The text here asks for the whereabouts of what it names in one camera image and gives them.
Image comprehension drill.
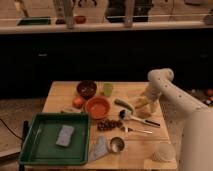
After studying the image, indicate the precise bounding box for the yellow banana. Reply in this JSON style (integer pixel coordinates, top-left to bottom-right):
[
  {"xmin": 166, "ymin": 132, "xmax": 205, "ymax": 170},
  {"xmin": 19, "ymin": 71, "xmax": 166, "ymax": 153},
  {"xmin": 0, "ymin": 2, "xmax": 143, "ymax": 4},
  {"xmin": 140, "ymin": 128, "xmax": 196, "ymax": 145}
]
[{"xmin": 135, "ymin": 97, "xmax": 148, "ymax": 108}]

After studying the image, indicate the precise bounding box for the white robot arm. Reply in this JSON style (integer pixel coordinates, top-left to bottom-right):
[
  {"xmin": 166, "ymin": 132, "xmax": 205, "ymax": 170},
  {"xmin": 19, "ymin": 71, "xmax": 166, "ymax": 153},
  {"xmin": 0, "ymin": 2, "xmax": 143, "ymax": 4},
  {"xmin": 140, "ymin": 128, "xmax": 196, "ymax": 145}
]
[{"xmin": 144, "ymin": 68, "xmax": 213, "ymax": 171}]

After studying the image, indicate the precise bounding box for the green plastic cup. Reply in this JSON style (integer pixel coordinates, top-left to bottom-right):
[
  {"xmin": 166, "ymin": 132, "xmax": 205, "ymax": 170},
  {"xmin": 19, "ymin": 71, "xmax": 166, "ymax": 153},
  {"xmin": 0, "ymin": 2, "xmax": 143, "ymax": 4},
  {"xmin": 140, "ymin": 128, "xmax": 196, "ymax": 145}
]
[{"xmin": 103, "ymin": 83, "xmax": 113, "ymax": 97}]

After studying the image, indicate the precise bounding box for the small metal cup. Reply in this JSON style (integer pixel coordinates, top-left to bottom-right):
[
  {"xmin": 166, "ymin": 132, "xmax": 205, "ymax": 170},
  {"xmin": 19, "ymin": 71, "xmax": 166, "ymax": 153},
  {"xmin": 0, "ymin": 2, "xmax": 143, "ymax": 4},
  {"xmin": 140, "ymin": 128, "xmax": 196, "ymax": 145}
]
[{"xmin": 110, "ymin": 137, "xmax": 125, "ymax": 153}]

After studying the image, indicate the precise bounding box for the green cucumber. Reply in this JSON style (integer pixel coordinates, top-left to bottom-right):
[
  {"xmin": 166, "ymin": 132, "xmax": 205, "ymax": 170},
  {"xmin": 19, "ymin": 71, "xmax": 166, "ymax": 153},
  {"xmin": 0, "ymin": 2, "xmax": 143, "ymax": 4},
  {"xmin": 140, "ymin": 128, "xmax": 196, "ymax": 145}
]
[{"xmin": 114, "ymin": 99, "xmax": 134, "ymax": 112}]

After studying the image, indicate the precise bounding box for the white round container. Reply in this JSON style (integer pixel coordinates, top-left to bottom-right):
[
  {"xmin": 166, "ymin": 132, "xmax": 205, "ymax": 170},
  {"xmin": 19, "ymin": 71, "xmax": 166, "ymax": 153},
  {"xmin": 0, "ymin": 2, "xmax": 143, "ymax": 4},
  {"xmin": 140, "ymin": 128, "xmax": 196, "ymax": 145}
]
[{"xmin": 152, "ymin": 142, "xmax": 176, "ymax": 163}]

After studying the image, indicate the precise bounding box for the wooden table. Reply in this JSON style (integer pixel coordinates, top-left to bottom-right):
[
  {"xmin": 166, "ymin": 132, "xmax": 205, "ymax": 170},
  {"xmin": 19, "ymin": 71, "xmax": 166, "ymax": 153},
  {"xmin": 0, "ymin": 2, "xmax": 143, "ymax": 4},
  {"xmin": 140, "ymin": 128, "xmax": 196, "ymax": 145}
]
[{"xmin": 30, "ymin": 81, "xmax": 177, "ymax": 170}]

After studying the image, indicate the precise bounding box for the bunch of dark grapes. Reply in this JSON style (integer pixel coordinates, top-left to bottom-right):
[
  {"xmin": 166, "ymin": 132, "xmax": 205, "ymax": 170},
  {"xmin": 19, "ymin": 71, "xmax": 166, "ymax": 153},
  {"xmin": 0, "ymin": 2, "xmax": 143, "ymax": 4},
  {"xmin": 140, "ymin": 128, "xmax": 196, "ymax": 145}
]
[{"xmin": 97, "ymin": 119, "xmax": 123, "ymax": 131}]

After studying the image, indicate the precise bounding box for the orange bowl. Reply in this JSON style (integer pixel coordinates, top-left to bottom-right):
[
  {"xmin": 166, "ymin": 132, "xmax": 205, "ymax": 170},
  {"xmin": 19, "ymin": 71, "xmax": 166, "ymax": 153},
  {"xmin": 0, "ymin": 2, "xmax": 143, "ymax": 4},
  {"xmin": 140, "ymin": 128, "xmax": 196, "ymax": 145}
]
[{"xmin": 84, "ymin": 96, "xmax": 110, "ymax": 119}]

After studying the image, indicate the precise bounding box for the grey cloth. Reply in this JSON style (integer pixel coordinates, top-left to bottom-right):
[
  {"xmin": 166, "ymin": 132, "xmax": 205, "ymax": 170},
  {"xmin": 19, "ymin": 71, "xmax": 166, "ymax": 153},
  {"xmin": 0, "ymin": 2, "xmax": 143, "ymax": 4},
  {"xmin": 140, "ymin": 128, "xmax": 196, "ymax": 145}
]
[{"xmin": 88, "ymin": 136, "xmax": 109, "ymax": 162}]

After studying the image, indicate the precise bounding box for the dark brown bowl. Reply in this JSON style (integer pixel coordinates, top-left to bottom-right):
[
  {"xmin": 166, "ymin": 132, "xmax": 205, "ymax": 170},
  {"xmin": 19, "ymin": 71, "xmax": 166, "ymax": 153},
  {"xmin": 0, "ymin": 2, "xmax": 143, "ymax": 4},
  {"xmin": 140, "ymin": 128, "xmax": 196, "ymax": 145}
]
[{"xmin": 77, "ymin": 80, "xmax": 97, "ymax": 100}]

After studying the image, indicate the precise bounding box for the red tomato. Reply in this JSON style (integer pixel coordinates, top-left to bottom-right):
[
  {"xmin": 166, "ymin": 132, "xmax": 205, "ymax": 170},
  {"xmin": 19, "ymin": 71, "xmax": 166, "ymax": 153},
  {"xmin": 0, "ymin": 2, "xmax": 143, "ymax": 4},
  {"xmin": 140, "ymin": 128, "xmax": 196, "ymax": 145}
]
[{"xmin": 72, "ymin": 96, "xmax": 85, "ymax": 109}]

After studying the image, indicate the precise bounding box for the grey sponge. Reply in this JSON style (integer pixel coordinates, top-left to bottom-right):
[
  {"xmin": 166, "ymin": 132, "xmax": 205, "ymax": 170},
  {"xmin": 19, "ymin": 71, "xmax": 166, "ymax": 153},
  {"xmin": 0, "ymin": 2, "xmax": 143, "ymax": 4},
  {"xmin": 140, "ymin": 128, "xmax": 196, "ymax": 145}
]
[{"xmin": 56, "ymin": 125, "xmax": 75, "ymax": 147}]

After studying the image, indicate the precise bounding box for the red bowl on shelf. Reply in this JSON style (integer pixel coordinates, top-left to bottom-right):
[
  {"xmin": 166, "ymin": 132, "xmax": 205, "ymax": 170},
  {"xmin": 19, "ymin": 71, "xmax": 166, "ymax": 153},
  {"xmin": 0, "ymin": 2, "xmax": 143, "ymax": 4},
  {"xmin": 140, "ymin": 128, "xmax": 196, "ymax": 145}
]
[{"xmin": 74, "ymin": 15, "xmax": 86, "ymax": 24}]

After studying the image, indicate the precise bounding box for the green plastic tray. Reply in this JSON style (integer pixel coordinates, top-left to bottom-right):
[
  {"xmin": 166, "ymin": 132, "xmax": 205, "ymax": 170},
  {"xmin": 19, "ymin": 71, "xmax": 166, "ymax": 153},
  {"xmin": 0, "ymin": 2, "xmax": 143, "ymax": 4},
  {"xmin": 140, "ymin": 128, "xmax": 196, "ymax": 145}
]
[{"xmin": 18, "ymin": 113, "xmax": 91, "ymax": 166}]

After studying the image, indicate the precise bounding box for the green tray on shelf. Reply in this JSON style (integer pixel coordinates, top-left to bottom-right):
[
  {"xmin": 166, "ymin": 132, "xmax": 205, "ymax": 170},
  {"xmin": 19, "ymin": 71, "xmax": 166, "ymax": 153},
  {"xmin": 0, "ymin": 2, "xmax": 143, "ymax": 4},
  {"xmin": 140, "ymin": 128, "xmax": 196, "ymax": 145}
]
[{"xmin": 18, "ymin": 17, "xmax": 51, "ymax": 26}]

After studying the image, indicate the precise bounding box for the metal spoon black handle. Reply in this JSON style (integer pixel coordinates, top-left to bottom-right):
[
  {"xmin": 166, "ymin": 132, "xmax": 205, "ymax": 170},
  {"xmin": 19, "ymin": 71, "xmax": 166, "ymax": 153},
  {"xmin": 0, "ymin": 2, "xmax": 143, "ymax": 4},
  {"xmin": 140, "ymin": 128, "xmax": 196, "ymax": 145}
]
[{"xmin": 119, "ymin": 110, "xmax": 160, "ymax": 127}]

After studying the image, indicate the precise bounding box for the black cable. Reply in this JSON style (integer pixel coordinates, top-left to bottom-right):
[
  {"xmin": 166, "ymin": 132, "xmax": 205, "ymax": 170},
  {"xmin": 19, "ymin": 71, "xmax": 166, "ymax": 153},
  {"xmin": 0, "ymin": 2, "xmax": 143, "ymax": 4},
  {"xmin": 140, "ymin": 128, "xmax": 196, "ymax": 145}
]
[{"xmin": 0, "ymin": 118, "xmax": 25, "ymax": 142}]

